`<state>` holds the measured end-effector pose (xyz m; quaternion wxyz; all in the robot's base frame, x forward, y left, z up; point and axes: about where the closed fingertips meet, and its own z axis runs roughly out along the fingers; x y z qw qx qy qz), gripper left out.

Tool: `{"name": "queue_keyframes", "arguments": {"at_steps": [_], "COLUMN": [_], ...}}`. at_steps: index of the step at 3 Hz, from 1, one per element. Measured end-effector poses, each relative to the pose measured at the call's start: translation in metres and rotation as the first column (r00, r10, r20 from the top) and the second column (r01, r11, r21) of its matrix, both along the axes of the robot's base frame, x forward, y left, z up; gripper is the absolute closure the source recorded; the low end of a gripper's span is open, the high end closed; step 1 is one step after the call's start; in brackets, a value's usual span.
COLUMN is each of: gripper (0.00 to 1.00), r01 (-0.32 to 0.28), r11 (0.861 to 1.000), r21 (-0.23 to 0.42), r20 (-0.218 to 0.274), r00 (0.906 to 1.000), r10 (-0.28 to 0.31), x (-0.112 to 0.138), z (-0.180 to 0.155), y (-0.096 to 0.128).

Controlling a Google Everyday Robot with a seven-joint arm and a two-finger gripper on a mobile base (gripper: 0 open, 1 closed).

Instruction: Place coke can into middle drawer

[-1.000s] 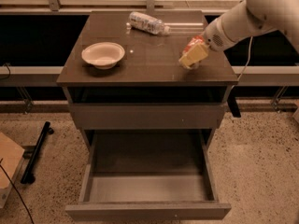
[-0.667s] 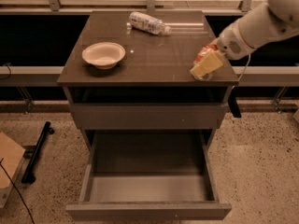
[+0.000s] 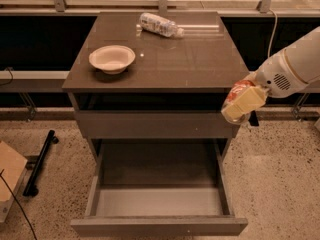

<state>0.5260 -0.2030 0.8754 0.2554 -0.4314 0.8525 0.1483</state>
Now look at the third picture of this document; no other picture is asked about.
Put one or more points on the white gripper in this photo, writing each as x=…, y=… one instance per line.
x=277, y=74

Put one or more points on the red coke can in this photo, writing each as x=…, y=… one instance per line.
x=229, y=110

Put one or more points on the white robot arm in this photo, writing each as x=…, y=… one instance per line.
x=304, y=59

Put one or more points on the dark grey drawer cabinet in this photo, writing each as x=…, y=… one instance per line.
x=192, y=74

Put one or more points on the open grey middle drawer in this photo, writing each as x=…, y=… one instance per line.
x=159, y=188

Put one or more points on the closed grey top drawer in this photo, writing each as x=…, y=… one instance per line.
x=154, y=125

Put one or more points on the clear plastic water bottle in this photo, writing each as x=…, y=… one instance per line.
x=159, y=25

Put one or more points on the white bowl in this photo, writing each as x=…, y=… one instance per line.
x=113, y=59

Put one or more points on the black bar on floor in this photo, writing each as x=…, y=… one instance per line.
x=31, y=188

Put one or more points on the brown cardboard box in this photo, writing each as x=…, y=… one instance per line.
x=13, y=169

